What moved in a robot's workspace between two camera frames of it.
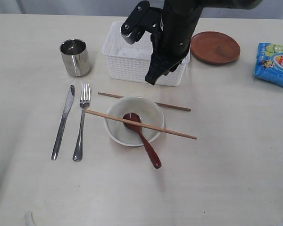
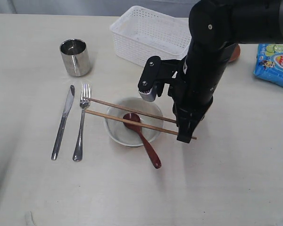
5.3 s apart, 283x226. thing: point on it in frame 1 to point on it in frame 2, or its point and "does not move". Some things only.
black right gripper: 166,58 to 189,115
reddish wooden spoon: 136,117 does not move
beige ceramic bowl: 149,112 does not move
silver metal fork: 84,103 does not move
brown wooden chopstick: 170,106 to 130,109
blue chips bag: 274,63 does not move
